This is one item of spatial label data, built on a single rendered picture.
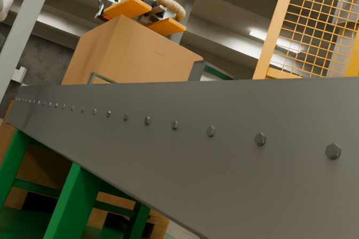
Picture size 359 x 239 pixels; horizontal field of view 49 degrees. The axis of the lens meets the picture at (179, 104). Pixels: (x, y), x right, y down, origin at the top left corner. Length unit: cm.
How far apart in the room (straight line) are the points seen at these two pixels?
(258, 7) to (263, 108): 705
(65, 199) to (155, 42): 88
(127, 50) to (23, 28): 38
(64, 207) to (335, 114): 63
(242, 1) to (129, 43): 596
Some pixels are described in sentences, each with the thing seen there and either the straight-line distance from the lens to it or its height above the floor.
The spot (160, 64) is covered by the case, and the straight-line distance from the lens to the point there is 158.
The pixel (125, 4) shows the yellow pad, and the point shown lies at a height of 106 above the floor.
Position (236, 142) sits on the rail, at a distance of 45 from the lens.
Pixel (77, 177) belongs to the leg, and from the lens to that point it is 86.
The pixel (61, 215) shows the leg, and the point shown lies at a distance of 87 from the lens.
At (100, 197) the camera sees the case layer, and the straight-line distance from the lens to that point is 236.
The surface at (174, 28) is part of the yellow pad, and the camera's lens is 181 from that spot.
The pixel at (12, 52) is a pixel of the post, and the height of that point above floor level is 66.
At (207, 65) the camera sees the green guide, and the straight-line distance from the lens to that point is 64.
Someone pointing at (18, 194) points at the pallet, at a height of 7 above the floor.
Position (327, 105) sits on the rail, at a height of 57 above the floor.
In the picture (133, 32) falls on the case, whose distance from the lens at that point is 155.
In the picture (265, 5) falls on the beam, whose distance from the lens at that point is 753.
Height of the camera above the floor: 47
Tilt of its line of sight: 9 degrees up
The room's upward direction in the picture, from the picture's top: 20 degrees clockwise
